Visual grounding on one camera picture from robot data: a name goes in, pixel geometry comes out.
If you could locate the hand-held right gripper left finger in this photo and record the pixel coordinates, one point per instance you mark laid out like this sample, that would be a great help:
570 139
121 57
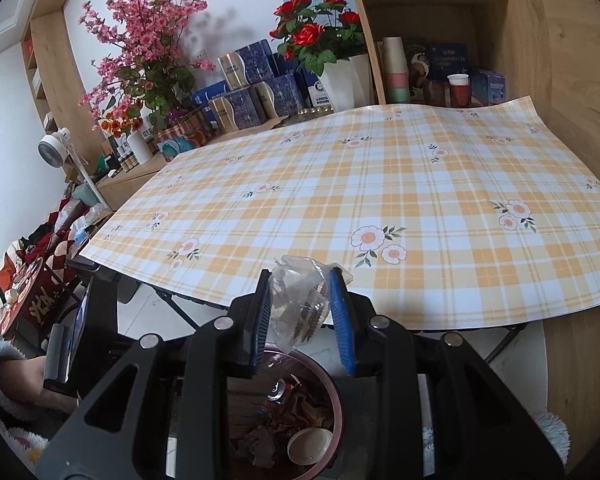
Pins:
261 320

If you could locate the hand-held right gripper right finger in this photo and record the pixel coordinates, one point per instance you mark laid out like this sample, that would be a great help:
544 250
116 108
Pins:
340 320

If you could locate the clear plastic wrapper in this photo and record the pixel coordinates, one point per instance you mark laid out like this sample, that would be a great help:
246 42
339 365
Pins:
300 300

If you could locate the brown plastic bin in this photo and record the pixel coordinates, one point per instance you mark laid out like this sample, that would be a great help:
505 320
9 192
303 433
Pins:
280 440

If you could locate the person's left hand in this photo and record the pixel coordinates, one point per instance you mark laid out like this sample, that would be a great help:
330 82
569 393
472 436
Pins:
27 380

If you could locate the red printed box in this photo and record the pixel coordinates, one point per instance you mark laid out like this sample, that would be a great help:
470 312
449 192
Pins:
45 310

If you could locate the crumpled brown red wrapper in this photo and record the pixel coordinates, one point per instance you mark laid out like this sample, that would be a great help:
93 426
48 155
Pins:
300 405

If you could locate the red white checkered cloth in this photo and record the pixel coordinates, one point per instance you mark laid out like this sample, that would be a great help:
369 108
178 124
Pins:
62 232

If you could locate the folding table with plaid cloth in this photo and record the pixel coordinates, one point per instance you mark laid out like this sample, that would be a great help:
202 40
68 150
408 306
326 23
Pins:
380 200

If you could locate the white paper cup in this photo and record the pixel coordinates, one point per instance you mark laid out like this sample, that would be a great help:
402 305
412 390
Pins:
307 447

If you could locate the wooden sideboard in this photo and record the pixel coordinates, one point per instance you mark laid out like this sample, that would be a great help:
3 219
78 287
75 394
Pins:
130 185

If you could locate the row of small brown bottles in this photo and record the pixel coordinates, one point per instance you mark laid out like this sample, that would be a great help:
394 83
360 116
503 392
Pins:
122 160

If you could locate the white ribbed vase orange flowers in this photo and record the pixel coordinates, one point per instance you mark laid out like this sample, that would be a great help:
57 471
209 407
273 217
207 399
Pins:
139 147

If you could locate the white fan on stand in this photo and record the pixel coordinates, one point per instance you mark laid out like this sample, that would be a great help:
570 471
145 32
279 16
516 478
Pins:
50 147

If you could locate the teal picture box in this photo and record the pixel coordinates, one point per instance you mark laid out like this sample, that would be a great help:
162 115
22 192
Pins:
185 146

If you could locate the gold and blue gift box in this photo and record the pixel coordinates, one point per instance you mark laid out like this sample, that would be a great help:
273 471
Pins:
237 110
250 65
280 95

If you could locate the flat blue box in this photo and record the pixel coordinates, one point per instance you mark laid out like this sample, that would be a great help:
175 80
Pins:
207 96

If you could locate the person's fluffy grey robe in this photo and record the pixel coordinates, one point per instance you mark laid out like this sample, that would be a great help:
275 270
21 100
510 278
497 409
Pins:
552 437

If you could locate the stack of pastel cups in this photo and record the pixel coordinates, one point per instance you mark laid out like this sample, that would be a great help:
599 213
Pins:
396 70

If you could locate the red cup white rim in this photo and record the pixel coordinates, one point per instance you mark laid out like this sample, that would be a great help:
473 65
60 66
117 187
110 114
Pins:
458 92

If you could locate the red rose plant white pot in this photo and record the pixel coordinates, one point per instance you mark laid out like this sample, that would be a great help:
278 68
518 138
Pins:
325 50

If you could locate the dark blue books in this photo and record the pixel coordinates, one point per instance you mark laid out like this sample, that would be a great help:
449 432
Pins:
437 62

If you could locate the blue patterned carton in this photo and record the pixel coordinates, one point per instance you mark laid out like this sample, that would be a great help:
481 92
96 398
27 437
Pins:
490 87

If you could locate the pink blossom plant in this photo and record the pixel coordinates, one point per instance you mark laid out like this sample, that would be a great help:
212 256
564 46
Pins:
145 50

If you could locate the wooden shelf unit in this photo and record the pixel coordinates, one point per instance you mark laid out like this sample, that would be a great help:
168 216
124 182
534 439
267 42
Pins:
520 35

